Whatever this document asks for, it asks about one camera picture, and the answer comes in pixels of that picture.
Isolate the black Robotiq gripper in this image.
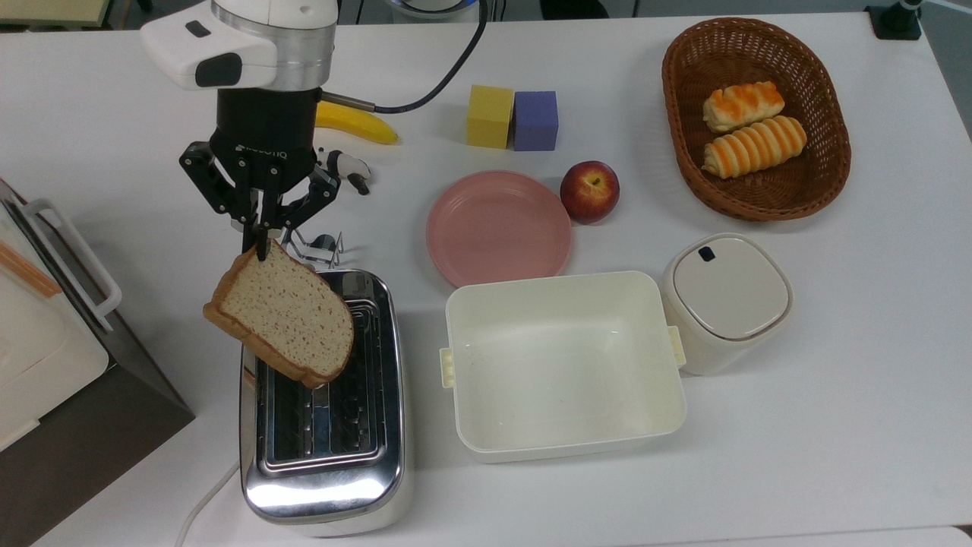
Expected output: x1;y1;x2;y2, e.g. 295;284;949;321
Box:
179;89;342;260

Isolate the brown crust bread slice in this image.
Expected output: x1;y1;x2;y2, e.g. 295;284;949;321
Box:
203;239;355;390

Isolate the cream chrome two-slot toaster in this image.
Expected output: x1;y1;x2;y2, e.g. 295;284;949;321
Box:
238;267;415;539

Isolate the short orange glazed bread roll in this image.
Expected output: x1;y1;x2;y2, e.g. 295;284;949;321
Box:
702;81;786;134

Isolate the long striped bread roll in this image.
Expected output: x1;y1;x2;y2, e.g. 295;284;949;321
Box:
701;115;808;180

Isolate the small panda toy figure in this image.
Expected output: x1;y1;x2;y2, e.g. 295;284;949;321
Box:
315;148;373;196

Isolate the yellow banana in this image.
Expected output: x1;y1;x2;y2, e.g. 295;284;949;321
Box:
315;100;399;146

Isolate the pink plate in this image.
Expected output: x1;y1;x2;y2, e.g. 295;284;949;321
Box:
425;170;573;288

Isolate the yellow foam cube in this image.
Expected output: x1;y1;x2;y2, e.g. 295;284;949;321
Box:
465;84;516;150

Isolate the purple foam cube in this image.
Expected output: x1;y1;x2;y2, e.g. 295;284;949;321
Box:
513;91;560;152

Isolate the cream toy cabinet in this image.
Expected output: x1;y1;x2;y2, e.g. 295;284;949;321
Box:
0;179;123;454

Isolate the red apple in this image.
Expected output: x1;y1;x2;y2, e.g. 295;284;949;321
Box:
560;160;620;225

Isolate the white rectangular plastic bin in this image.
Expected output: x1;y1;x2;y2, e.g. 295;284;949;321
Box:
439;270;688;464

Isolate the brown wicker basket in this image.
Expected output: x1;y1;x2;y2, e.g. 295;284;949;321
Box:
661;17;852;223

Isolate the small white lidded trash can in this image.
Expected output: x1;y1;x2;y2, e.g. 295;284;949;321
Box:
659;232;794;376

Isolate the metal wire toast rack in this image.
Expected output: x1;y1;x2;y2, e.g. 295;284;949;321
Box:
285;228;345;269

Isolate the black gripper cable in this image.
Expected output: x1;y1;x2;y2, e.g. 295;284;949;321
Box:
322;0;489;115

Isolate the white toaster power cord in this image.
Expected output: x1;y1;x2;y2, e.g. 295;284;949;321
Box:
175;460;242;547

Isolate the black table clamp mount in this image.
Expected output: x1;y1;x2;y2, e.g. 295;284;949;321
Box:
866;0;924;41

